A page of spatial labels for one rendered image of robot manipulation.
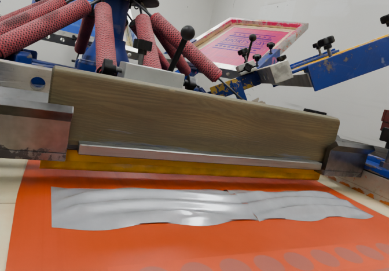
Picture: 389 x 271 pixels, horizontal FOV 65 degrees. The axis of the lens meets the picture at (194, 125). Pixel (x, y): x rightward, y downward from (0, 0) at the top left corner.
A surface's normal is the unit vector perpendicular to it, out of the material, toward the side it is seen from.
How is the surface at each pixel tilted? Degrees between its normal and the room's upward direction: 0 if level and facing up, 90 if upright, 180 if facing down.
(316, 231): 0
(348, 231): 0
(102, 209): 30
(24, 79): 90
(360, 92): 90
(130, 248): 0
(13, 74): 90
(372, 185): 90
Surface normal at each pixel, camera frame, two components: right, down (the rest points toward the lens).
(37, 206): 0.20, -0.97
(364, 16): -0.88, -0.11
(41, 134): 0.42, 0.22
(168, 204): 0.36, -0.69
